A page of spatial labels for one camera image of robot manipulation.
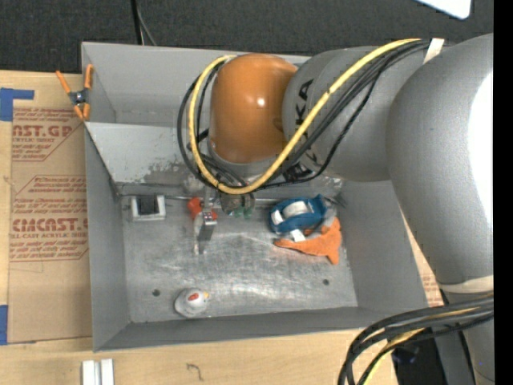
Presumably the orange cloth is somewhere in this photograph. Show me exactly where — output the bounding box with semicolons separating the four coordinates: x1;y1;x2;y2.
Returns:
273;217;343;266

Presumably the clear plastic wrapper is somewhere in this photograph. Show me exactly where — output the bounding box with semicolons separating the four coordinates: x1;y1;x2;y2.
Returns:
316;176;346;217

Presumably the grey metal bin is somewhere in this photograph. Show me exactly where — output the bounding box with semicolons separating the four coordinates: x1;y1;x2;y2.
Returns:
81;41;442;353

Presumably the white toy bird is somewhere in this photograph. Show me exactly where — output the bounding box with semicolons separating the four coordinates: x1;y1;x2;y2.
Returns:
173;287;211;318

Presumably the orange-red small plastic piece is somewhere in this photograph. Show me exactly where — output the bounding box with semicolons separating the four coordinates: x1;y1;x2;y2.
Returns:
187;197;218;221

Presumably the brown cardboard board red print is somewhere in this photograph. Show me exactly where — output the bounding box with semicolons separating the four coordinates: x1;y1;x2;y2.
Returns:
0;69;445;345

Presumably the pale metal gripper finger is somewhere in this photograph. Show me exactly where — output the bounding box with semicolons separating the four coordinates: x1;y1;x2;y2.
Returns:
193;216;207;256
199;210;218;243

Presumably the blue tape dispenser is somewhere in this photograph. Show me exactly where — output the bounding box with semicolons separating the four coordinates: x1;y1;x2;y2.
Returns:
269;193;326;243

